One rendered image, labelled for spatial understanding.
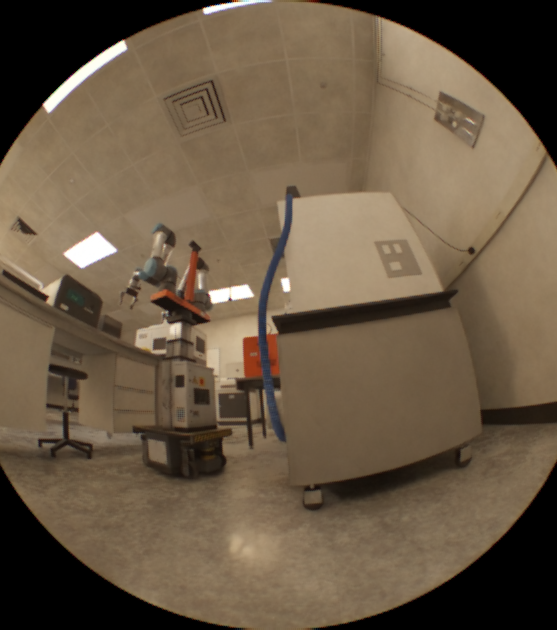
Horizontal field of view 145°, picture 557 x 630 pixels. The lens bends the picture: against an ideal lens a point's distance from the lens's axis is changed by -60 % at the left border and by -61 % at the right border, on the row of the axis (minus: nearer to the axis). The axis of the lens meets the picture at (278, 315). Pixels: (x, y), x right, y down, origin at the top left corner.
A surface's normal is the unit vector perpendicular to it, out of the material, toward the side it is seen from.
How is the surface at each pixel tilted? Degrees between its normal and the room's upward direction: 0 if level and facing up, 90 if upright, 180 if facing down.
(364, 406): 90
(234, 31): 180
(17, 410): 90
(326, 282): 90
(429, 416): 90
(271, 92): 180
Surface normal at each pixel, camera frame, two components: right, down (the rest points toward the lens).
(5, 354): 0.99, -0.14
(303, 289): -0.15, -0.37
